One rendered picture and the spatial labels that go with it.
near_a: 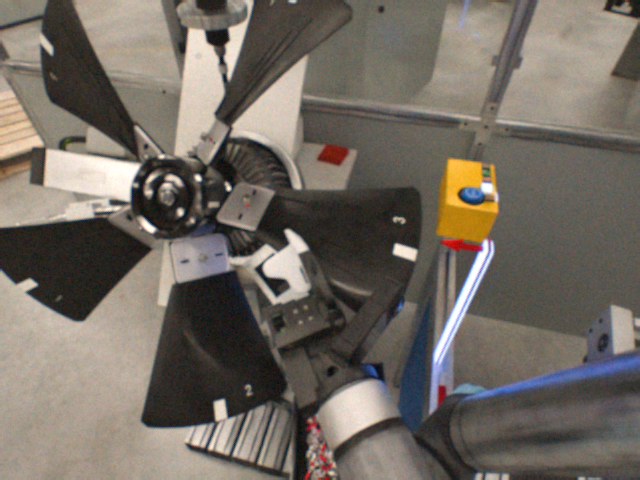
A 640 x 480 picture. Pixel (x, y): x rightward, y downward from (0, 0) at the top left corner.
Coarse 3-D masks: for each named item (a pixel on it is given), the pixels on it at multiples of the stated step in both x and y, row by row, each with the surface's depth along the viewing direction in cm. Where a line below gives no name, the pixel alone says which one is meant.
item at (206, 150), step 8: (216, 120) 61; (216, 128) 59; (224, 128) 56; (216, 136) 58; (224, 136) 55; (200, 144) 62; (208, 144) 59; (216, 144) 55; (200, 152) 61; (208, 152) 57; (208, 160) 55
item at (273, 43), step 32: (256, 0) 62; (288, 0) 56; (320, 0) 52; (256, 32) 59; (288, 32) 53; (320, 32) 50; (256, 64) 55; (288, 64) 51; (224, 96) 60; (256, 96) 52
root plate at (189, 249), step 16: (192, 240) 60; (208, 240) 62; (224, 240) 63; (176, 256) 59; (192, 256) 60; (208, 256) 62; (224, 256) 63; (176, 272) 58; (192, 272) 60; (208, 272) 62
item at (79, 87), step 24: (48, 0) 57; (48, 24) 59; (72, 24) 55; (72, 48) 58; (72, 72) 60; (96, 72) 56; (48, 96) 69; (72, 96) 65; (96, 96) 59; (96, 120) 65; (120, 120) 58; (120, 144) 66
